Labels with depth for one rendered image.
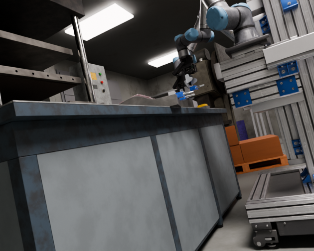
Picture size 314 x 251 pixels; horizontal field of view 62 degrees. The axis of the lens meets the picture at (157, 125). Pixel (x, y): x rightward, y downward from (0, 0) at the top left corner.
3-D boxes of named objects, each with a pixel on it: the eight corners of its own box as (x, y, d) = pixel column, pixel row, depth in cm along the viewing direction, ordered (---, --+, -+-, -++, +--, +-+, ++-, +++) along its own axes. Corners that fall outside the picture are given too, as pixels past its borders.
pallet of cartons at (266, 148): (198, 181, 358) (187, 136, 362) (213, 169, 441) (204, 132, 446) (289, 167, 311) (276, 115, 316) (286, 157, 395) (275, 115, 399)
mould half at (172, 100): (183, 108, 156) (179, 90, 157) (178, 104, 131) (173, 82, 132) (107, 128, 166) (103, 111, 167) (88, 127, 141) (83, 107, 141)
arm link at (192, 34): (201, 26, 166) (192, 35, 175) (187, 26, 161) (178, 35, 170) (205, 38, 165) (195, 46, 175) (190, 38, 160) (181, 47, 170)
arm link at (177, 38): (177, 33, 170) (171, 39, 178) (181, 48, 169) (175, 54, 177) (187, 33, 174) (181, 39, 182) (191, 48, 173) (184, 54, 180)
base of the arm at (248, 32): (263, 45, 148) (259, 28, 148) (261, 38, 134) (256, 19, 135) (236, 54, 154) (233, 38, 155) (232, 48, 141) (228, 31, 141)
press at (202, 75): (248, 161, 440) (214, 28, 456) (190, 171, 488) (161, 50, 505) (256, 151, 551) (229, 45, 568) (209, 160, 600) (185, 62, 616)
